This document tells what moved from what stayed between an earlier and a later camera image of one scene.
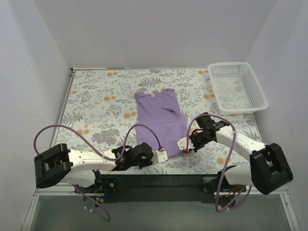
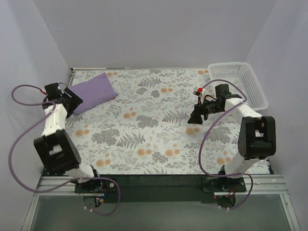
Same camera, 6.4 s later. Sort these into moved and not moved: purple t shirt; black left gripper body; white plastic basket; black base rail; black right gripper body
Moved: black right gripper body; purple t shirt; black left gripper body
Not moved: white plastic basket; black base rail
